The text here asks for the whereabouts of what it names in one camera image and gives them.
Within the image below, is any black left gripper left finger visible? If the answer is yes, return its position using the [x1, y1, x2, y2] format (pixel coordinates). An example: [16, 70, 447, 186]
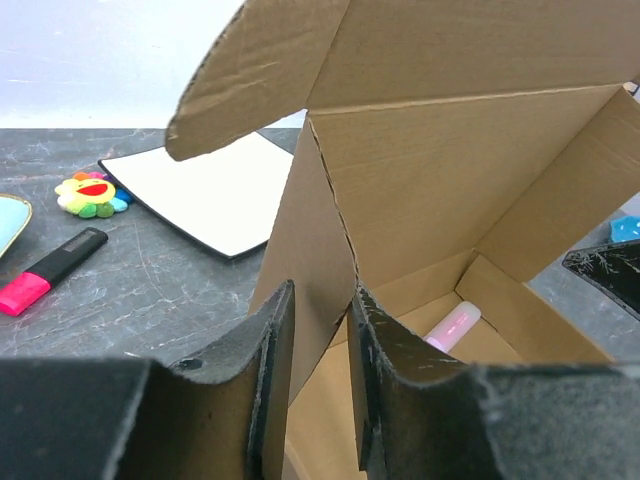
[1, 281, 295, 479]

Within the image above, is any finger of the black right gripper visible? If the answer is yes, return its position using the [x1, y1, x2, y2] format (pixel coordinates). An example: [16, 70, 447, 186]
[562, 240, 640, 320]

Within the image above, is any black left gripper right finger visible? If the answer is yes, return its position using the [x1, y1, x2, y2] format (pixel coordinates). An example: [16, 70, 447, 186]
[348, 285, 639, 479]

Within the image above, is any lilac highlighter pen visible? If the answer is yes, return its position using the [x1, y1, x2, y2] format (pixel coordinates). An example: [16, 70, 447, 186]
[423, 301, 481, 353]

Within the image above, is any brown cardboard box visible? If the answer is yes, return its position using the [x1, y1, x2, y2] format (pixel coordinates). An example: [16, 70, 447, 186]
[166, 1, 639, 479]

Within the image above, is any blue polka dot plate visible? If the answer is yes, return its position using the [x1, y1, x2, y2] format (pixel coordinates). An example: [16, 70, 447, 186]
[609, 215, 640, 243]

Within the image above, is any white square plate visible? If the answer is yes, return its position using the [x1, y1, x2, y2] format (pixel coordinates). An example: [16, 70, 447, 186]
[99, 132, 293, 258]

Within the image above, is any pink black highlighter marker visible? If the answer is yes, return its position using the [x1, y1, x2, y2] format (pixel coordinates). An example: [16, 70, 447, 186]
[1, 227, 109, 317]

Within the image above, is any colourful flower plush toy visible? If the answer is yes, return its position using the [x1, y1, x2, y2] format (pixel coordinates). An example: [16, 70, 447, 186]
[54, 172, 134, 219]

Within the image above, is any mint green rectangular tray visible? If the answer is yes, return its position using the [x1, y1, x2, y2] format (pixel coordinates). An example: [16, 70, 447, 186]
[0, 193, 33, 257]

